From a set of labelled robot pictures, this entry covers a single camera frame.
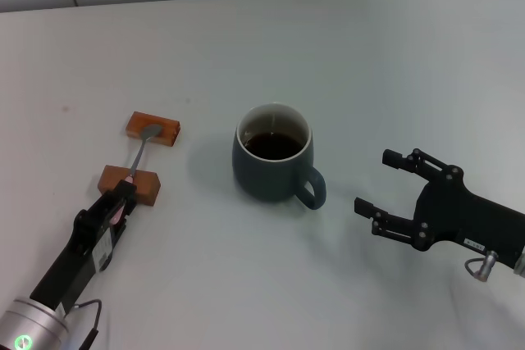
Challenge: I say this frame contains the flat orange wooden block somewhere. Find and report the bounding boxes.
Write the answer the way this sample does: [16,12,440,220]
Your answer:
[124,111,181,148]

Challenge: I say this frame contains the grey ceramic mug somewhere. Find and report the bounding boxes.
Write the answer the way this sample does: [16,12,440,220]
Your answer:
[231,102,328,211]

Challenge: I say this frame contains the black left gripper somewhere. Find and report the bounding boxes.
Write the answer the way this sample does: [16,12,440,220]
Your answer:
[30,180,137,318]

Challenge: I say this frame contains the dark coffee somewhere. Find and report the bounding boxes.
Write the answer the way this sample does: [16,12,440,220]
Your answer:
[244,130,307,161]

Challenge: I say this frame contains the arched brown wooden block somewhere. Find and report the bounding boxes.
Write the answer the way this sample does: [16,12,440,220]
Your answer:
[97,164,161,207]

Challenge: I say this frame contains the pink handled metal spoon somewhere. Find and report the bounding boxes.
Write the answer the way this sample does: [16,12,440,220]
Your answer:
[112,123,162,224]

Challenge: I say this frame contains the right gripper cable with plug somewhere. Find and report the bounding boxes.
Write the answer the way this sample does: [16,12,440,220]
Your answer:
[463,250,500,282]

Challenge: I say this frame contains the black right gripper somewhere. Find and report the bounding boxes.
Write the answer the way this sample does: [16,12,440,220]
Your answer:
[354,148,525,271]

